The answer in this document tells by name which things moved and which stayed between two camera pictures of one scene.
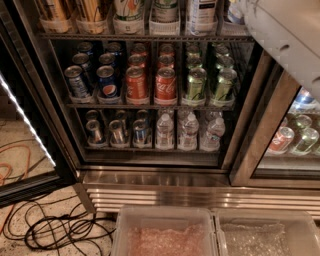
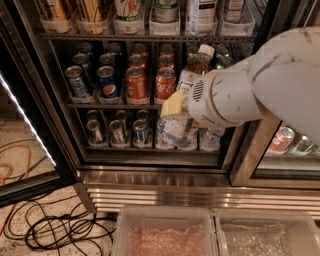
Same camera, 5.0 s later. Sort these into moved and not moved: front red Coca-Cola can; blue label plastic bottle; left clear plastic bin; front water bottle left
Moved: blue label plastic bottle
Not moved: left clear plastic bin; front red Coca-Cola can; front water bottle left
